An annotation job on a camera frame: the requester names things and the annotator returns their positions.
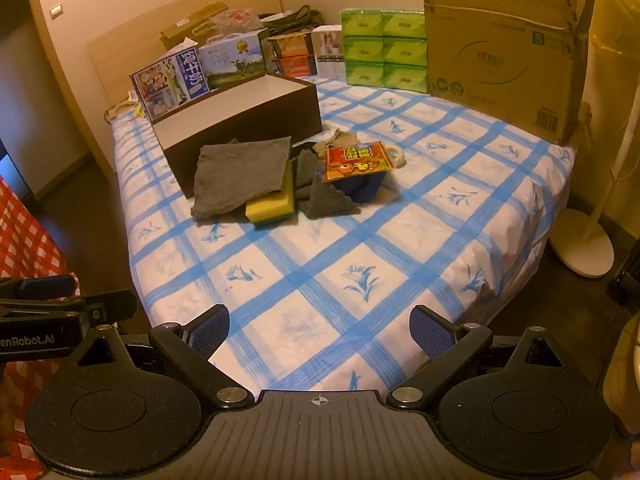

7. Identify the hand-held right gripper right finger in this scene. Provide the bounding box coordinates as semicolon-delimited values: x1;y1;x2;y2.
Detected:
387;304;566;411

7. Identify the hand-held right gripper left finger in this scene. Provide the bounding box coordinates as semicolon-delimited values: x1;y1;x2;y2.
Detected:
75;304;253;411

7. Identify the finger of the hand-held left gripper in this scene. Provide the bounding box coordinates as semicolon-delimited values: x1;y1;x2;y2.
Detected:
0;274;77;302
0;289;137;332

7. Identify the yellow sponge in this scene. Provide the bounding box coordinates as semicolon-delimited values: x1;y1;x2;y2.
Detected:
245;160;297;231

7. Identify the grey fluffy cloth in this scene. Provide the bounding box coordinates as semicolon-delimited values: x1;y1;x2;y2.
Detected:
292;150;361;221

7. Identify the orange printed packet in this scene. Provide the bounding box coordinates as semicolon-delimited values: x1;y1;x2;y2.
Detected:
320;141;393;183

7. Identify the brown cardboard box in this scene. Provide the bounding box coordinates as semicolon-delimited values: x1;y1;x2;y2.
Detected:
151;72;323;200

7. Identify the beige sock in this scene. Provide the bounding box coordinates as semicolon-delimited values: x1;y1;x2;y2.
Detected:
320;129;363;150

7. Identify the red checked cloth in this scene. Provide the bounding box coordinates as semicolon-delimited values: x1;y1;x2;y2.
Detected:
0;175;83;461

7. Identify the white fan stand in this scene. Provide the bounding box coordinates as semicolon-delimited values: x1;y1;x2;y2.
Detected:
550;105;640;279

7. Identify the beige bag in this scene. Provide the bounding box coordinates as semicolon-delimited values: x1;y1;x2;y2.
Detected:
105;92;146;121

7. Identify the white rounded object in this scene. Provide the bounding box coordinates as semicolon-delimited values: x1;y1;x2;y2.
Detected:
602;310;640;436

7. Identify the blue milk carton box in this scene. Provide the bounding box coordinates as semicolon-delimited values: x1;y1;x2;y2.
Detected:
130;46;208;122

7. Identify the light wooden headboard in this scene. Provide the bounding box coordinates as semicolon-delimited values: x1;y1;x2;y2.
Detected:
88;0;285;173

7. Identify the cow print milk box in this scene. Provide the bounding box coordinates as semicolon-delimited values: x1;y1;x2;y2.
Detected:
198;29;271;88

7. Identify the orange instant noodle bowl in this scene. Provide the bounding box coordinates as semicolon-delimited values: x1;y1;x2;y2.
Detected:
272;55;321;77

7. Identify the large open cardboard box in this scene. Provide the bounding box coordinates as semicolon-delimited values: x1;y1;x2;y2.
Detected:
417;0;598;146

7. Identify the stack of green tissue packs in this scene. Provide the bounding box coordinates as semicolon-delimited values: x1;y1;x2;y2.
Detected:
340;7;430;95

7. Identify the flat cardboard box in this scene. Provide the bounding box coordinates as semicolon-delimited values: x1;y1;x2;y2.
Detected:
160;2;231;53

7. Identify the white product box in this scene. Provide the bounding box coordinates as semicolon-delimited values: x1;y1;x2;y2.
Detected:
312;25;346;80

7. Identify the printed plastic bag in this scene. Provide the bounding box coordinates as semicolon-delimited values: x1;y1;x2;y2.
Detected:
207;7;263;43

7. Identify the black cables bundle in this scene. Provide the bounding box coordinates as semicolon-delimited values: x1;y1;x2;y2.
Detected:
260;5;326;41

